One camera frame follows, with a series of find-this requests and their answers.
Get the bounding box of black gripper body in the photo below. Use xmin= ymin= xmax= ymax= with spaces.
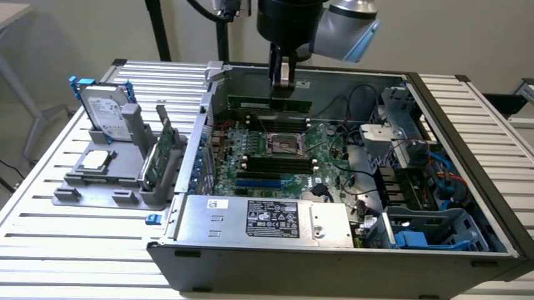
xmin=255 ymin=0 xmax=324 ymax=62

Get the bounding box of green RAM stick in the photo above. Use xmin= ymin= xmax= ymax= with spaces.
xmin=227 ymin=94 xmax=315 ymax=115

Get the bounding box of black RAM slot bank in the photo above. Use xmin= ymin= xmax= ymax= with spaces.
xmin=244 ymin=112 xmax=312 ymax=133
xmin=241 ymin=155 xmax=319 ymax=175

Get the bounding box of blue expansion slot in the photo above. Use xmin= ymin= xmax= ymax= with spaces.
xmin=235 ymin=179 xmax=281 ymax=189

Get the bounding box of silver case latch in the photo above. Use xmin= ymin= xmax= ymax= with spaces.
xmin=204 ymin=60 xmax=233 ymax=84

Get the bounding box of green motherboard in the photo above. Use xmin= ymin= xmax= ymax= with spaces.
xmin=208 ymin=117 xmax=364 ymax=221

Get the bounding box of green graphics card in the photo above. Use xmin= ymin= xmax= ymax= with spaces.
xmin=138 ymin=105 xmax=177 ymax=192

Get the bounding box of silver hard disk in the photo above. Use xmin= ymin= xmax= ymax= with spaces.
xmin=78 ymin=85 xmax=128 ymax=139

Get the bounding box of silver power supply unit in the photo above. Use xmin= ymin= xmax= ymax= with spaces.
xmin=172 ymin=194 xmax=356 ymax=249

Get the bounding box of blue disk caddy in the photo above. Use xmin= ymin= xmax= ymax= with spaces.
xmin=68 ymin=76 xmax=137 ymax=109

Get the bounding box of silver CPU chip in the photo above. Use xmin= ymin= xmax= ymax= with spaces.
xmin=80 ymin=150 xmax=118 ymax=172

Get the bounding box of black box beside table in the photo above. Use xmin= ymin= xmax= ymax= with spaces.
xmin=482 ymin=92 xmax=527 ymax=120

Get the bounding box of grey parts rack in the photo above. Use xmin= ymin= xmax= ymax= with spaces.
xmin=50 ymin=99 xmax=188 ymax=213

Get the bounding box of black open PC case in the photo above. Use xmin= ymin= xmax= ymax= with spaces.
xmin=145 ymin=61 xmax=534 ymax=292

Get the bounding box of blue grey disk bay cage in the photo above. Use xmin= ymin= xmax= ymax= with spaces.
xmin=380 ymin=205 xmax=488 ymax=251

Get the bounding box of black stand post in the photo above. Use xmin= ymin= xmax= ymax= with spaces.
xmin=142 ymin=0 xmax=172 ymax=63
xmin=213 ymin=17 xmax=231 ymax=63

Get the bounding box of silver cable connector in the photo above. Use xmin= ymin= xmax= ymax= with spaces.
xmin=209 ymin=0 xmax=244 ymax=19

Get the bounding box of CPU socket with metal frame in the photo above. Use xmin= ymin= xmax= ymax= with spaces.
xmin=259 ymin=131 xmax=312 ymax=159

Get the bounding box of black looped wire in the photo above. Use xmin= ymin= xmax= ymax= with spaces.
xmin=345 ymin=83 xmax=379 ymax=123

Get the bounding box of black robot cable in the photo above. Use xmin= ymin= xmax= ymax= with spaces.
xmin=184 ymin=0 xmax=235 ymax=23

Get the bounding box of silver metal drive bracket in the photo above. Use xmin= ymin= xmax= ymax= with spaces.
xmin=379 ymin=86 xmax=439 ymax=168

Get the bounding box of black short wire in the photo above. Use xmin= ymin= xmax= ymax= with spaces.
xmin=311 ymin=183 xmax=335 ymax=203

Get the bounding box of blue SATA wire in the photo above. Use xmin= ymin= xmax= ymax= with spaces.
xmin=419 ymin=149 xmax=455 ymax=203

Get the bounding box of orange wire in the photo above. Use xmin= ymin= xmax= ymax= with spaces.
xmin=448 ymin=175 xmax=471 ymax=203

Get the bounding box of black floor cable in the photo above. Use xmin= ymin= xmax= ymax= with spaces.
xmin=0 ymin=159 xmax=20 ymax=192

